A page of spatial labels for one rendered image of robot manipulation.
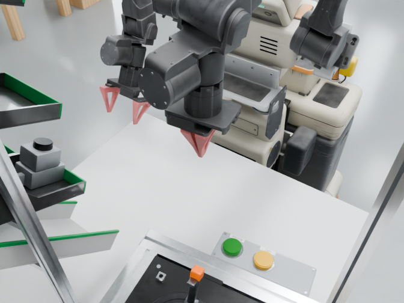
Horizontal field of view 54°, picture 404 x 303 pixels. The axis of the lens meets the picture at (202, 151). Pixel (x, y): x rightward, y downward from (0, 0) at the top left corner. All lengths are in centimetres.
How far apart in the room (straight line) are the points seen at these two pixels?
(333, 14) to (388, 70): 257
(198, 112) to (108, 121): 216
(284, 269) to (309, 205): 29
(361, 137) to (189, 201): 181
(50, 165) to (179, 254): 34
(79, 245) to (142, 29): 55
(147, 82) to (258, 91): 67
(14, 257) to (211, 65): 40
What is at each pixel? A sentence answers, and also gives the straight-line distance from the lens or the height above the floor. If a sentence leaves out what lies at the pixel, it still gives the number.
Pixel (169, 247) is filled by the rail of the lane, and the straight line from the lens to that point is 88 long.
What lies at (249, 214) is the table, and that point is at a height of 86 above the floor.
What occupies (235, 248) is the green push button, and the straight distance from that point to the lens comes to 86.
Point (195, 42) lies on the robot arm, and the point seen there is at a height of 145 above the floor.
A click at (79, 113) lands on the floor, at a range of 283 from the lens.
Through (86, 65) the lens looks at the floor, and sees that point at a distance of 334.
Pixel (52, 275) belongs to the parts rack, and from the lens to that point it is 70.
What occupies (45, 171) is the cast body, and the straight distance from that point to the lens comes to 68.
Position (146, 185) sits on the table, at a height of 86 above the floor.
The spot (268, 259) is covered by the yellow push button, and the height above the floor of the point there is 97.
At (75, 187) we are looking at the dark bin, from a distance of 67.
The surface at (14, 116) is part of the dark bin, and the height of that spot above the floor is 139.
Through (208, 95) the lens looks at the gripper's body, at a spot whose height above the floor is 137.
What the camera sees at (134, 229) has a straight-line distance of 103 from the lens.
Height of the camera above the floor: 170
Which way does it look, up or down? 44 degrees down
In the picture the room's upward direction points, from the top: straight up
